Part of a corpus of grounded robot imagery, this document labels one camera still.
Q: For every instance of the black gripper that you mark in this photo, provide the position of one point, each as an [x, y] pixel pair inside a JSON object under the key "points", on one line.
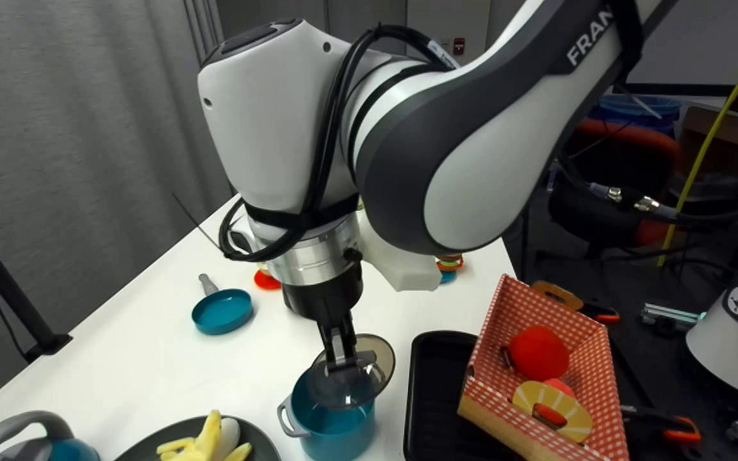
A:
{"points": [[320, 297]]}

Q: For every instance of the glass pot lid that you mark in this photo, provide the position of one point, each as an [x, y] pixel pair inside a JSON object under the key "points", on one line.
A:
{"points": [[378, 358]]}

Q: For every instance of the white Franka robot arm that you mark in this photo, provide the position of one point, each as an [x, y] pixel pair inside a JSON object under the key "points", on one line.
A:
{"points": [[472, 170]]}

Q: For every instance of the blue toy pot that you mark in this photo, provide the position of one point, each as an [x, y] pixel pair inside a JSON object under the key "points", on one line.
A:
{"points": [[334, 439]]}

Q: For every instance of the red toy saucer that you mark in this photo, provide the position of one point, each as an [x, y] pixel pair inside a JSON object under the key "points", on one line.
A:
{"points": [[265, 279]]}

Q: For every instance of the black plastic tray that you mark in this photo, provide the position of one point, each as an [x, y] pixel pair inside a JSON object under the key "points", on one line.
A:
{"points": [[435, 401]]}

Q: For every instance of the small teal plate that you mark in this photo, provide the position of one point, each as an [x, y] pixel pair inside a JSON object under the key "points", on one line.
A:
{"points": [[448, 278]]}

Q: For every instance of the toy burger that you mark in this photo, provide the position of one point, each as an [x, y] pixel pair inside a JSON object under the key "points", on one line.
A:
{"points": [[448, 262]]}

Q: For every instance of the teal toy frying pan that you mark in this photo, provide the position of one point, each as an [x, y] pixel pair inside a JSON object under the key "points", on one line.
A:
{"points": [[221, 310]]}

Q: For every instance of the yellow toy banana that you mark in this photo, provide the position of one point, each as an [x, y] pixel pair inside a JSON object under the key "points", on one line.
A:
{"points": [[207, 435]]}

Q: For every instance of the red toy tomato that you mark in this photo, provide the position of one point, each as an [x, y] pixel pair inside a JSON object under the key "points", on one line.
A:
{"points": [[539, 351]]}

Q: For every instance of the yellow toy pineapple slice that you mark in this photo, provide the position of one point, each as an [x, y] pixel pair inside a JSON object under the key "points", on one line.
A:
{"points": [[557, 411]]}

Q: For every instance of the red checkered basket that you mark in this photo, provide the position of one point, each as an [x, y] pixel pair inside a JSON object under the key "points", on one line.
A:
{"points": [[574, 358]]}

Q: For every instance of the dark round plate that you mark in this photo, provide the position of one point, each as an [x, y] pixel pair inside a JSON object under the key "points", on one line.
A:
{"points": [[139, 448]]}

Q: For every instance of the orange black clamp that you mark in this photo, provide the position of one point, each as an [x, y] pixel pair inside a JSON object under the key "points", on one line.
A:
{"points": [[601, 312], [671, 428]]}

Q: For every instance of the grey curtain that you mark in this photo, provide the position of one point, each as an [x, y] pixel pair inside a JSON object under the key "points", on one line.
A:
{"points": [[88, 128]]}

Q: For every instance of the red chair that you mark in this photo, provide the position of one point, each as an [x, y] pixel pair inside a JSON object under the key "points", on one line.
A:
{"points": [[642, 133]]}

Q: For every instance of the blue plastic bin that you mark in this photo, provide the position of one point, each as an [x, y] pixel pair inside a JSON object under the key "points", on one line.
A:
{"points": [[642, 109]]}

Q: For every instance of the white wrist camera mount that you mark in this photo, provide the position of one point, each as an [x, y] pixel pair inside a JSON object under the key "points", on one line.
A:
{"points": [[402, 270]]}

